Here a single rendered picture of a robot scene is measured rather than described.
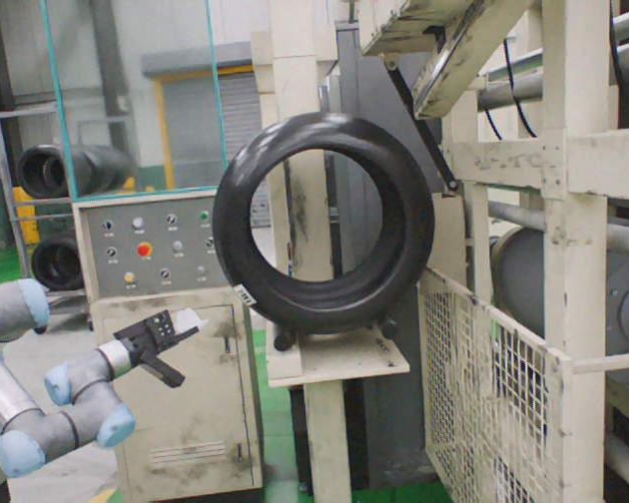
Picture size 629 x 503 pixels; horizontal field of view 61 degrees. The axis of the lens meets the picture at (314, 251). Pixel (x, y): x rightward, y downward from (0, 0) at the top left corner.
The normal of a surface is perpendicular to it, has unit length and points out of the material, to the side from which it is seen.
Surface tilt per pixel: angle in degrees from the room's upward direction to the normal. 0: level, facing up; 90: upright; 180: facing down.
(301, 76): 90
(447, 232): 90
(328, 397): 90
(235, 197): 85
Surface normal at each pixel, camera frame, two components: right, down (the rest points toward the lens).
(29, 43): -0.17, 0.19
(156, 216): 0.08, 0.18
